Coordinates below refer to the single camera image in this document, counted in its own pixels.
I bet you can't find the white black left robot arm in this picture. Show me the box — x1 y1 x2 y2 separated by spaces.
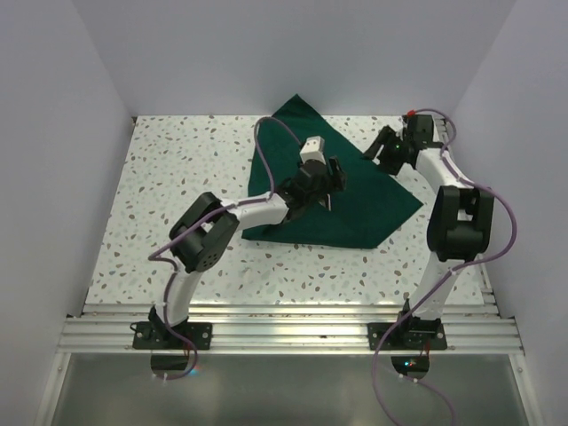
148 156 346 349

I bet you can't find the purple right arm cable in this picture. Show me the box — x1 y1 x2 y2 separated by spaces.
371 106 519 426

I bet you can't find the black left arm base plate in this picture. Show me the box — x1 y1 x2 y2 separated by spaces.
130 321 213 351

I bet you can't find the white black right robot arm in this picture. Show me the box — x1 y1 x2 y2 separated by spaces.
363 109 494 349

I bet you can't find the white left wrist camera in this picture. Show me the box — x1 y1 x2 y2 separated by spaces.
300 136 326 163

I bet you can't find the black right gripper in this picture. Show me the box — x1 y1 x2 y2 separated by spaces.
361 126 411 176

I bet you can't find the stainless steel tray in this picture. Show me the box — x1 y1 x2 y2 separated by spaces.
319 193 332 211

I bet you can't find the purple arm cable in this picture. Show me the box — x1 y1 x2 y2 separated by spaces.
371 106 519 426
148 116 307 381

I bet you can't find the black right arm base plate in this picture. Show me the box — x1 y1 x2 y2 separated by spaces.
367 320 448 351

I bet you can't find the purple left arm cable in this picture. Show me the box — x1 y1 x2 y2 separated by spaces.
148 116 307 381

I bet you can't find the green surgical drape cloth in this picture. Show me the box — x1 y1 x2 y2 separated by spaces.
242 95 422 249

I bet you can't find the aluminium extrusion frame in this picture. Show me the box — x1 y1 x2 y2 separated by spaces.
37 115 535 425

